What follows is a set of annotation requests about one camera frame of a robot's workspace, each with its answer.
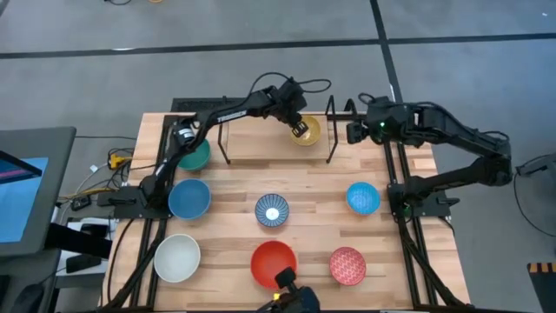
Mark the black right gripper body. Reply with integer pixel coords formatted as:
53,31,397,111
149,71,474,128
362,96,412,145

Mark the black floor vent grate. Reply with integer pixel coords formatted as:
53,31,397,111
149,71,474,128
171,97,258,113

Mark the large dark blue bowl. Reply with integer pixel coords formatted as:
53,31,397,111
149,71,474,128
168,177,213,221

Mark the grey stand foot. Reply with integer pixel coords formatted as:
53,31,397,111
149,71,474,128
515,152,556,177

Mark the black aluminium table frame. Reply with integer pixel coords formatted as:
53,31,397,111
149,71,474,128
103,110,471,313

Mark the light blue patterned bowl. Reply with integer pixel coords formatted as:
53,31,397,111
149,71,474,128
346,181,382,216

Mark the yellow power plug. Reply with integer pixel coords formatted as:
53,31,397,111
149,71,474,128
107,151,132,170

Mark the red bowl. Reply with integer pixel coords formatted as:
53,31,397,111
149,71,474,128
249,240,299,290

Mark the yellow bowl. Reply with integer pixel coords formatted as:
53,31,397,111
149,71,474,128
289,115,322,147

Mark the small black adapter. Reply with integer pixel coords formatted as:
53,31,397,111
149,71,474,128
69,195,92,212

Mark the black yellow striped block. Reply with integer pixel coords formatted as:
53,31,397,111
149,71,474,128
527,262,556,313

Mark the black phone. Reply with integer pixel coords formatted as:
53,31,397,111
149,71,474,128
64,254,103,274

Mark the black floor cable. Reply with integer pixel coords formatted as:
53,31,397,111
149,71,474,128
512,171,556,239

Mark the white cable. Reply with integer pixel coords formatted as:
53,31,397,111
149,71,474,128
73,163,109,196

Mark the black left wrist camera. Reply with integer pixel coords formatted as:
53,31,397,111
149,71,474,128
277,79,308,108

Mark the green bowl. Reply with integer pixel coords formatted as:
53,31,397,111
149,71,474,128
176,137,212,172

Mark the yellow cable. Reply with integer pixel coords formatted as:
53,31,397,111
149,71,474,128
59,186,116,201

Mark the grey monitor with blue screen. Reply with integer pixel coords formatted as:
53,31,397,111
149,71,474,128
0,126,77,257

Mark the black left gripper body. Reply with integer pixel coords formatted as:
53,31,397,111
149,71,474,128
264,85,306,127

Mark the black device with yellow light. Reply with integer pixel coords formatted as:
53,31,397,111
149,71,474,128
259,267,321,313

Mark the blue white striped bowl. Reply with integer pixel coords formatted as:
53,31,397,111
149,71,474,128
254,193,290,229

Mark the pink patterned bowl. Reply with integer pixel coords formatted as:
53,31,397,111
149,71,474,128
328,246,367,287

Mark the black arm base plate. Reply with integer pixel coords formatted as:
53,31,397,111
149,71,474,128
96,186,173,221
387,182,460,218

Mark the white paper sheet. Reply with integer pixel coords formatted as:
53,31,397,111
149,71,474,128
56,216,119,279

